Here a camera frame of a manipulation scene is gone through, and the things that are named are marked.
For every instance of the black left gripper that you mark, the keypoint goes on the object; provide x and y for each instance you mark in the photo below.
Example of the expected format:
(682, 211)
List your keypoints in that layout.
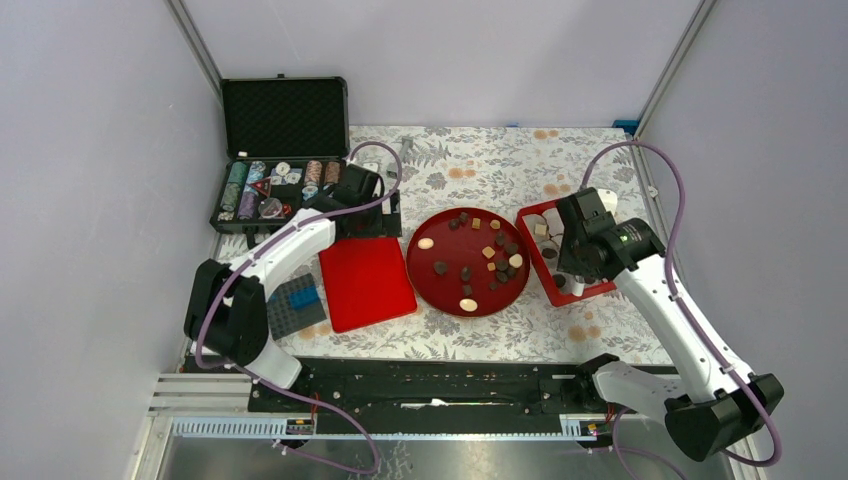
(386, 225)

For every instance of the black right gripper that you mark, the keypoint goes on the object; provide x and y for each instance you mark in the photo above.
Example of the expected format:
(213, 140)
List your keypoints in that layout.
(567, 264)

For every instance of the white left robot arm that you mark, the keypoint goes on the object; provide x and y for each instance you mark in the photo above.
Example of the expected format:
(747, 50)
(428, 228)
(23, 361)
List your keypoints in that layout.
(227, 316)

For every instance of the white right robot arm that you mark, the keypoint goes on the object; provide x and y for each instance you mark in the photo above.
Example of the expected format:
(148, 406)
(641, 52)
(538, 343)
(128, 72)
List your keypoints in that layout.
(718, 399)

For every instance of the red chocolate box tray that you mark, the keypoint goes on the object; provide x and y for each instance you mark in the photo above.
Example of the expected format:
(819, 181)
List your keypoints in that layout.
(555, 284)

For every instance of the white round chocolate right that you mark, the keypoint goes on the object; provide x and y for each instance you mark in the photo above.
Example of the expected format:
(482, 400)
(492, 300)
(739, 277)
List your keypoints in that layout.
(516, 261)

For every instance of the white oval chocolate left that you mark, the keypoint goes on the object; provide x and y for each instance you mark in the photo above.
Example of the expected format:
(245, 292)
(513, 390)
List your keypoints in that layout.
(425, 243)

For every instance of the white oval chocolate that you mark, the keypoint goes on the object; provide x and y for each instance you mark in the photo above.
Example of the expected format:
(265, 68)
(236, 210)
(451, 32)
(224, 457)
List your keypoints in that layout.
(425, 243)
(468, 305)

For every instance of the dark chocolate alone left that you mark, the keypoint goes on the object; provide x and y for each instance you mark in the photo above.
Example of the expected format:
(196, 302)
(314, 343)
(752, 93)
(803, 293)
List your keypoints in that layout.
(440, 267)

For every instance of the white oval chocolate bottom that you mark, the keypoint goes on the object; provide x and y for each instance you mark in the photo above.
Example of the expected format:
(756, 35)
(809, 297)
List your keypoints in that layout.
(468, 305)

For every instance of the blue fifty poker chip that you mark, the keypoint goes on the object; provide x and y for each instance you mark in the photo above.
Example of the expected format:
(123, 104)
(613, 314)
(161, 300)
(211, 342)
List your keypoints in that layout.
(309, 192)

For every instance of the black poker chip case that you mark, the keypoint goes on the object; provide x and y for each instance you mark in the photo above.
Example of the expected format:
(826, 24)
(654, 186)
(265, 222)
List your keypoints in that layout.
(274, 128)

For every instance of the red square box lid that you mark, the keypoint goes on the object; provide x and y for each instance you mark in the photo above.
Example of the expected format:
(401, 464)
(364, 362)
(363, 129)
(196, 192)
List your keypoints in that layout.
(365, 282)

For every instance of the floral table cloth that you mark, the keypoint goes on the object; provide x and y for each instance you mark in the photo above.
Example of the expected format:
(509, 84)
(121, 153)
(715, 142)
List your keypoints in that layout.
(500, 170)

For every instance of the blue lego brick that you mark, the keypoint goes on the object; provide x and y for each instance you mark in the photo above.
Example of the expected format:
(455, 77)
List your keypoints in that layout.
(304, 298)

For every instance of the round red plate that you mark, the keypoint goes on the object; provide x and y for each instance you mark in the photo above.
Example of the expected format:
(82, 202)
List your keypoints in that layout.
(477, 262)

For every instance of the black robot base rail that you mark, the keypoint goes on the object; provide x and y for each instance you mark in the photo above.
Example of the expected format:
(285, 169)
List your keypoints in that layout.
(441, 397)

